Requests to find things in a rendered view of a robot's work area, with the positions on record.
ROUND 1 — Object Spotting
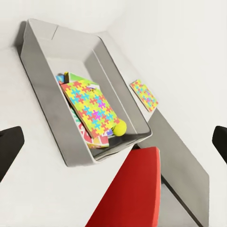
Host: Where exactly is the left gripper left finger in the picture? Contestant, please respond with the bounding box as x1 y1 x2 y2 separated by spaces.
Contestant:
0 126 25 182

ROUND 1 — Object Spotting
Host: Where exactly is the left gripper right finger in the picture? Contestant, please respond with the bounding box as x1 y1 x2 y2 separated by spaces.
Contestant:
212 126 227 163

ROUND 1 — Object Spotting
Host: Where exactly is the tennis ball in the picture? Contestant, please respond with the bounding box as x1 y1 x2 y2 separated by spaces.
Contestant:
111 117 127 136

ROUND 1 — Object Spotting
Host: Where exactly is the jigsaw puzzle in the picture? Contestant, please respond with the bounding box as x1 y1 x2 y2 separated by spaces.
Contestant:
131 80 158 112
60 79 120 139

